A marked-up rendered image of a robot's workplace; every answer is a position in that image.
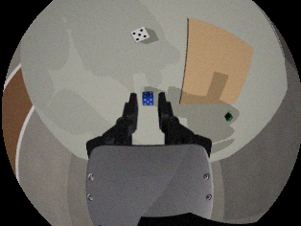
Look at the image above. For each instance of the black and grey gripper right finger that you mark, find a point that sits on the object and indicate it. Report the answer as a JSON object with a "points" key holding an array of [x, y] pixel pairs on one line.
{"points": [[176, 133]]}

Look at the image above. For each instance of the white die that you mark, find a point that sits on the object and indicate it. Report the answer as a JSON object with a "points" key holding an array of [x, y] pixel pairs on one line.
{"points": [[139, 34]]}

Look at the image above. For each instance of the orange flat mat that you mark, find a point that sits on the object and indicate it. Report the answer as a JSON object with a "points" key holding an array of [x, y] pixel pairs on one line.
{"points": [[216, 65]]}

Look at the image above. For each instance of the blue die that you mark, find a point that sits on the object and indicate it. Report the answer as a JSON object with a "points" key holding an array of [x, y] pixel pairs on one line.
{"points": [[147, 98]]}

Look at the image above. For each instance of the small green die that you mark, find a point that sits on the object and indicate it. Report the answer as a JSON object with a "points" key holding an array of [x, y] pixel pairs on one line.
{"points": [[228, 117]]}

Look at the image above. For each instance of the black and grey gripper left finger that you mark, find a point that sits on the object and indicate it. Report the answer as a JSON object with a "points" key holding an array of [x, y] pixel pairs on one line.
{"points": [[121, 133]]}

